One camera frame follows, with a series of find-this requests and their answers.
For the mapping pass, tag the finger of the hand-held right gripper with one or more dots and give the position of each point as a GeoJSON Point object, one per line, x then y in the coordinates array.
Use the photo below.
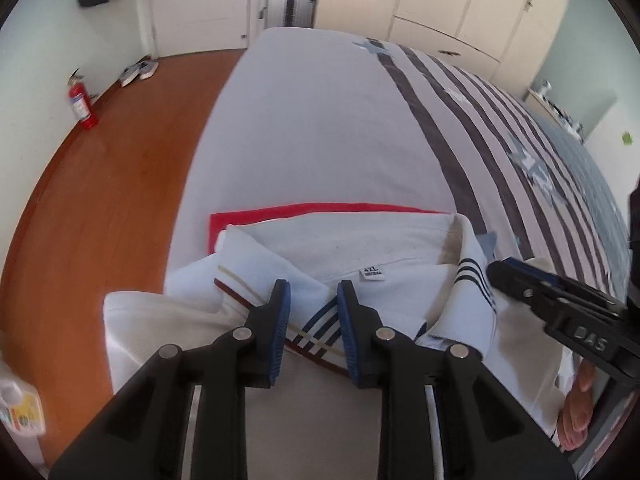
{"type": "Point", "coordinates": [515, 285]}
{"type": "Point", "coordinates": [530, 269]}

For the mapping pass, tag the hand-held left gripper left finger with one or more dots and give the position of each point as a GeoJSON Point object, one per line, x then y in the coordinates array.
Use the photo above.
{"type": "Point", "coordinates": [280, 330]}

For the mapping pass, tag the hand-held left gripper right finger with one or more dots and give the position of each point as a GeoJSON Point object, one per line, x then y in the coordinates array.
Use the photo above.
{"type": "Point", "coordinates": [347, 335]}

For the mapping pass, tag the white polo shirt striped collar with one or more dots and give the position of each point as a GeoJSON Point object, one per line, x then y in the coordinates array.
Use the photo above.
{"type": "Point", "coordinates": [325, 250]}

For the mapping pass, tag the person's right hand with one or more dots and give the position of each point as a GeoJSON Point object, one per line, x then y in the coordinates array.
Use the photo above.
{"type": "Point", "coordinates": [577, 410]}

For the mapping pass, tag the folded red cloth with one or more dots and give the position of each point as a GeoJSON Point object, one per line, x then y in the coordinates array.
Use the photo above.
{"type": "Point", "coordinates": [250, 217]}

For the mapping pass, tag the white nightstand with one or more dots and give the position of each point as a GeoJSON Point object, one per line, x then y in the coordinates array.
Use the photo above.
{"type": "Point", "coordinates": [542, 107]}

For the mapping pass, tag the white headboard with green apples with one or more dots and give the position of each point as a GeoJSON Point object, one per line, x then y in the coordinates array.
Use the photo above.
{"type": "Point", "coordinates": [605, 120]}

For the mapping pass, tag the small white desk fan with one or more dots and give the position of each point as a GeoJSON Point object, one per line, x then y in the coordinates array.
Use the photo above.
{"type": "Point", "coordinates": [541, 88]}

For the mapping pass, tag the bed with striped star bedding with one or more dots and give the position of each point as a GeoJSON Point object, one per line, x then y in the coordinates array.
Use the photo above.
{"type": "Point", "coordinates": [325, 135]}

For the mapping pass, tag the white bottle yellow label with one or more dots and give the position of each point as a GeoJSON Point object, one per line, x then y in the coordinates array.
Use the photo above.
{"type": "Point", "coordinates": [22, 410]}

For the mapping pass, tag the red fire extinguisher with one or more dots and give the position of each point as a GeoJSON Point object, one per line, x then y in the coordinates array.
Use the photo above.
{"type": "Point", "coordinates": [82, 105]}

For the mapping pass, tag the white room door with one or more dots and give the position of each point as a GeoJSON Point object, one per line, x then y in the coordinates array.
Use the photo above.
{"type": "Point", "coordinates": [200, 0]}

